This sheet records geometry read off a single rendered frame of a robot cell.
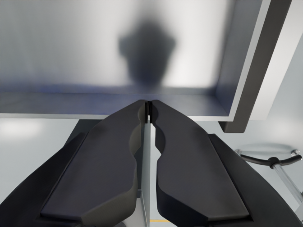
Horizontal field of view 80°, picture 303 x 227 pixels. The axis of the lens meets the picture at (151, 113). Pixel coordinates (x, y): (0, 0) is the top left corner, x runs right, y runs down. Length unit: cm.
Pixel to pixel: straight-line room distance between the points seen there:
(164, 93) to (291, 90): 129
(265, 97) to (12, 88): 22
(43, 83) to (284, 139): 160
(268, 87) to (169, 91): 8
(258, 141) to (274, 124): 17
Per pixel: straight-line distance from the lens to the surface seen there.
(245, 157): 153
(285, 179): 151
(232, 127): 17
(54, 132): 148
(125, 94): 16
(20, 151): 175
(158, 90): 15
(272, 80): 18
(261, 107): 19
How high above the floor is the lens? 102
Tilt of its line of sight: 57 degrees down
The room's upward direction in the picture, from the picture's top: 180 degrees counter-clockwise
